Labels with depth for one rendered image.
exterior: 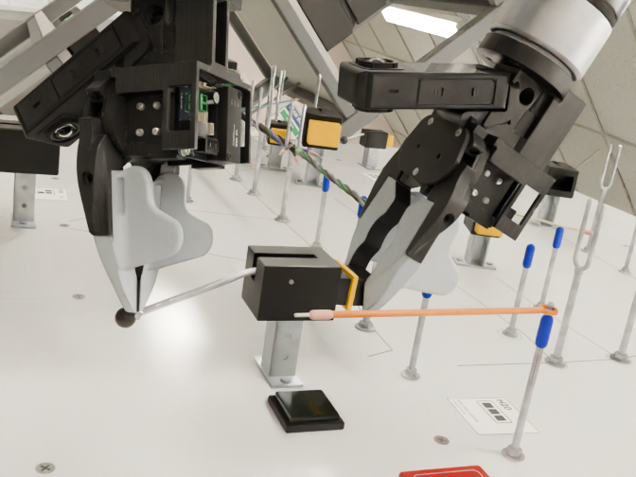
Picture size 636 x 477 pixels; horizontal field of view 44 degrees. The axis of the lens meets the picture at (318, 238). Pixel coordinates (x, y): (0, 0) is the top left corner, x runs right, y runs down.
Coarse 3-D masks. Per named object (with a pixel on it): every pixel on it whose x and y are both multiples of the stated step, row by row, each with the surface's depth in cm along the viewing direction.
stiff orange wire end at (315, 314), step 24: (312, 312) 42; (336, 312) 42; (360, 312) 43; (384, 312) 44; (408, 312) 44; (432, 312) 45; (456, 312) 45; (480, 312) 46; (504, 312) 47; (528, 312) 48; (552, 312) 48
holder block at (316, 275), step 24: (264, 264) 52; (288, 264) 53; (312, 264) 54; (336, 264) 54; (264, 288) 52; (288, 288) 53; (312, 288) 54; (336, 288) 54; (264, 312) 53; (288, 312) 54
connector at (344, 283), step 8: (360, 272) 57; (368, 272) 58; (344, 280) 55; (360, 280) 56; (344, 288) 55; (360, 288) 56; (344, 296) 56; (360, 296) 56; (336, 304) 56; (344, 304) 56; (352, 304) 56; (360, 304) 56
